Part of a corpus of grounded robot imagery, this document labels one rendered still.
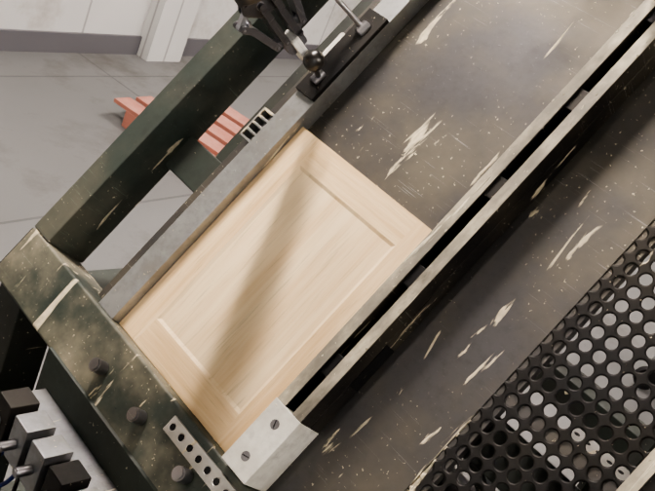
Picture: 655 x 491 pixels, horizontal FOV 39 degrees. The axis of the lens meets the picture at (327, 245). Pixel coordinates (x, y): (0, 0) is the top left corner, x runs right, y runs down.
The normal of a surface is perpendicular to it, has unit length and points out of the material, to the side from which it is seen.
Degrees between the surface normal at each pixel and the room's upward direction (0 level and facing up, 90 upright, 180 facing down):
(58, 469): 0
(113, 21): 90
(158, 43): 90
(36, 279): 59
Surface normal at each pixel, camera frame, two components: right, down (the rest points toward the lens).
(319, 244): -0.40, -0.40
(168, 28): 0.73, 0.54
